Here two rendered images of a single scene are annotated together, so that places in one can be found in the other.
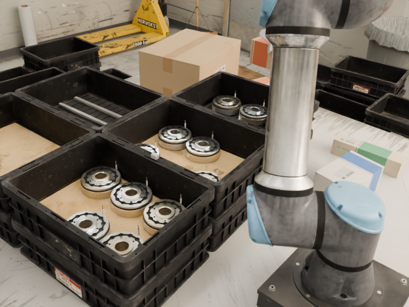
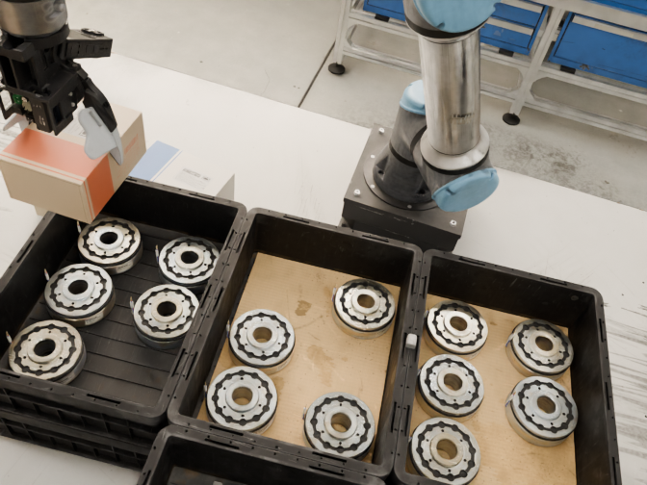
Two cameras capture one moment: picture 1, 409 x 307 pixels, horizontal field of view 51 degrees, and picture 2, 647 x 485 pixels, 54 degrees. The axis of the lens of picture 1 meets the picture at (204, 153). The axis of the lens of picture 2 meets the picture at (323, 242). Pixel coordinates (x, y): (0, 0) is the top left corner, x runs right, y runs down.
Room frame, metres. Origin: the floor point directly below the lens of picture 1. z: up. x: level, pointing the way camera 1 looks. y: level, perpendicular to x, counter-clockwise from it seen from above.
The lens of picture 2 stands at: (1.28, 0.49, 1.71)
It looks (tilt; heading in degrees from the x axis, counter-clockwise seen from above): 49 degrees down; 239
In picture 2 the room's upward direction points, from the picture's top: 11 degrees clockwise
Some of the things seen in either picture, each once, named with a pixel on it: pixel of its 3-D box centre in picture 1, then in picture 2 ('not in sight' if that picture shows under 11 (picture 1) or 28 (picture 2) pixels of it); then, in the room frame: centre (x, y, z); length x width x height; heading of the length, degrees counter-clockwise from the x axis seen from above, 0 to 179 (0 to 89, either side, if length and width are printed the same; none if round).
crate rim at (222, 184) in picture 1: (189, 137); (309, 326); (1.02, 0.04, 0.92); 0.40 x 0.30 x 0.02; 56
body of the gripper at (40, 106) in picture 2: not in sight; (41, 70); (1.30, -0.20, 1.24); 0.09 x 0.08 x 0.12; 50
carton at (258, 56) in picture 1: (282, 53); (77, 154); (1.28, -0.22, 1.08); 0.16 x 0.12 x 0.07; 50
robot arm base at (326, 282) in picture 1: (340, 262); (413, 160); (0.64, -0.30, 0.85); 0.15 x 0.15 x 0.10
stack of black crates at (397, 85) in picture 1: (361, 102); not in sight; (2.49, -0.99, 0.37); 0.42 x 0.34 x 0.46; 50
